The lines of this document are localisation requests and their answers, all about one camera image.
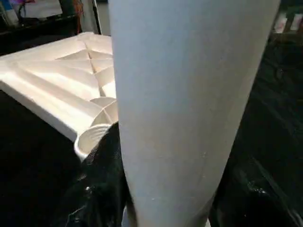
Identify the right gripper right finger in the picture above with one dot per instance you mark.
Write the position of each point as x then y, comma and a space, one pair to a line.
255, 198

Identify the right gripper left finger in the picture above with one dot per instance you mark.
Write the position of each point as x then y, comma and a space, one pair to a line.
99, 189

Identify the white plastic table top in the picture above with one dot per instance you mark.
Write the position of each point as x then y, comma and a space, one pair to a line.
61, 80

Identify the white plastic table leg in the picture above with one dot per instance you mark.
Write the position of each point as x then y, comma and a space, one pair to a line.
189, 104

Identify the black work mat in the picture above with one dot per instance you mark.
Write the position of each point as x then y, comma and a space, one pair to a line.
33, 170

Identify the white glass door cabinet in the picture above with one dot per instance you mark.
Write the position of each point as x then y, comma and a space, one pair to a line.
291, 21

